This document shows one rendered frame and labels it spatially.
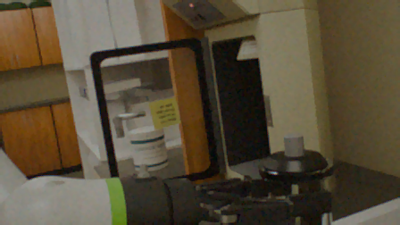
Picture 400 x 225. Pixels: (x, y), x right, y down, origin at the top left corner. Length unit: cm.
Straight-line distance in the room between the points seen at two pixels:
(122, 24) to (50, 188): 169
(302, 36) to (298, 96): 13
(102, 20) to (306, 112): 144
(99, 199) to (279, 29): 59
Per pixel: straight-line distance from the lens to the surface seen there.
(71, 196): 53
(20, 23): 608
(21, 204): 53
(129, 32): 217
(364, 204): 114
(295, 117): 100
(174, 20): 127
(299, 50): 100
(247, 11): 94
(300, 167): 62
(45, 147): 591
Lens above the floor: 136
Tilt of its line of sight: 8 degrees down
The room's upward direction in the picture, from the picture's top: 8 degrees counter-clockwise
